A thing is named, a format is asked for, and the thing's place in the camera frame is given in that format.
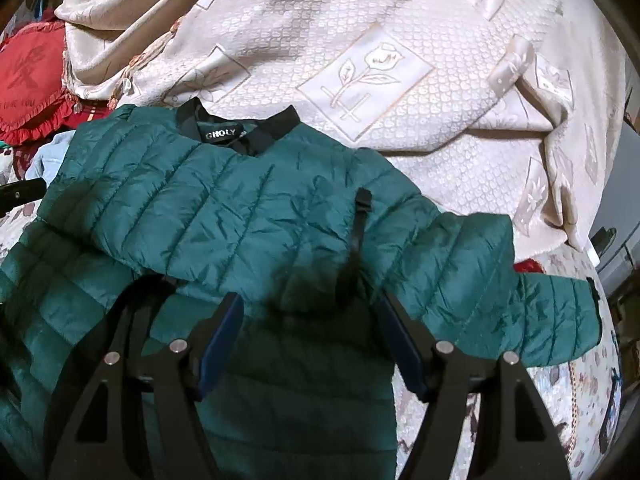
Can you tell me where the red ruffled pillow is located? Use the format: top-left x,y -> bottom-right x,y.
0,20 -> 89,147

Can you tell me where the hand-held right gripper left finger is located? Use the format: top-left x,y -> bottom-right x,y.
42,279 -> 246,480

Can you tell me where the cream embossed bedspread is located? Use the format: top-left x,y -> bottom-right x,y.
54,0 -> 629,254

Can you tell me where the light blue sweater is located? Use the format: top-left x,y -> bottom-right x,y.
29,130 -> 77,187

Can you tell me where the green quilted puffer jacket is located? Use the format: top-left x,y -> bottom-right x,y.
0,99 -> 603,480

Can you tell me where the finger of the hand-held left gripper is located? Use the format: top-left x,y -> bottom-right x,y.
0,177 -> 47,217

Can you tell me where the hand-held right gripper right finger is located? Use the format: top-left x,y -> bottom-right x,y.
374,291 -> 572,480

